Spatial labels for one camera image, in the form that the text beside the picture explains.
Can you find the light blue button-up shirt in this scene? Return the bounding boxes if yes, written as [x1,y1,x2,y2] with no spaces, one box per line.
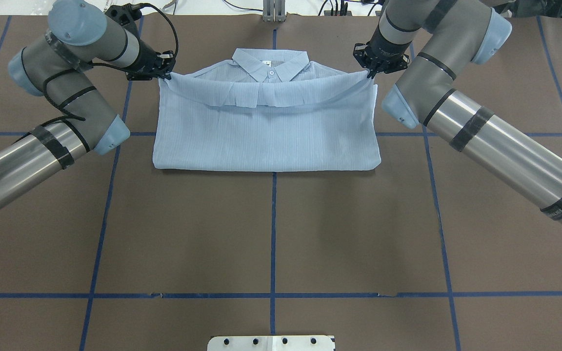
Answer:
[152,48,381,173]

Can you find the aluminium frame post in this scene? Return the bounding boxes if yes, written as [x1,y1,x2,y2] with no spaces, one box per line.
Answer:
[262,0,287,23]

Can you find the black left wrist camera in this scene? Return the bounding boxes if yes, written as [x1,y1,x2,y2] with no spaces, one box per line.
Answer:
[104,3,142,26]

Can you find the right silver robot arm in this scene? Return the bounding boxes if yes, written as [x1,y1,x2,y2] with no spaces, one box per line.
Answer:
[353,0,562,225]

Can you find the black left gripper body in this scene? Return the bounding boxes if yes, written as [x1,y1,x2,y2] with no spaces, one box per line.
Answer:
[126,41,174,81]

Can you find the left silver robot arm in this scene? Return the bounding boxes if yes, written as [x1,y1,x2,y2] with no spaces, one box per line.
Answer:
[0,0,178,209]

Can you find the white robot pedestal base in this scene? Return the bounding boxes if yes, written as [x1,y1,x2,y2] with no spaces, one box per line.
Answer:
[207,335,336,351]

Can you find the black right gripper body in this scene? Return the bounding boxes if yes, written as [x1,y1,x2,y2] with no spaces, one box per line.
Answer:
[353,42,410,74]

